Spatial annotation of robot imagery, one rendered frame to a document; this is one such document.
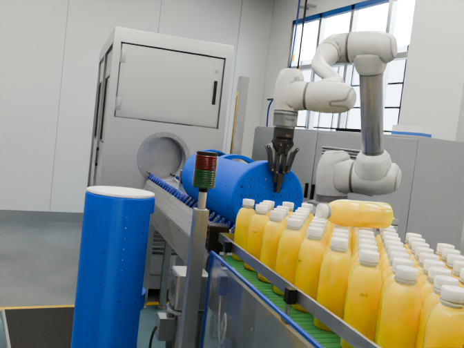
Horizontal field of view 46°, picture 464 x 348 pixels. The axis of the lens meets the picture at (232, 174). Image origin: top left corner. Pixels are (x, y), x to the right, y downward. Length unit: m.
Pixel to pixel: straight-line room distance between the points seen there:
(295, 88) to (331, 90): 0.13
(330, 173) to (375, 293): 1.52
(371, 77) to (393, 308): 1.53
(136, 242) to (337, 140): 2.33
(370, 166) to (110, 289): 1.25
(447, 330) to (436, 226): 2.87
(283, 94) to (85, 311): 1.15
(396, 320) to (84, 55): 6.34
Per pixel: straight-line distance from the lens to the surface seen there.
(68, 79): 7.03
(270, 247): 1.58
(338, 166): 2.62
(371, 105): 2.47
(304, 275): 1.36
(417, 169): 3.61
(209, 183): 1.48
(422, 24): 5.18
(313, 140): 4.45
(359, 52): 2.40
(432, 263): 1.15
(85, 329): 2.32
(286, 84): 1.95
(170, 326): 1.83
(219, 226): 1.86
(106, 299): 2.25
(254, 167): 1.98
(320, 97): 1.90
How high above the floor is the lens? 1.30
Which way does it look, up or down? 4 degrees down
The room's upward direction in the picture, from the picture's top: 6 degrees clockwise
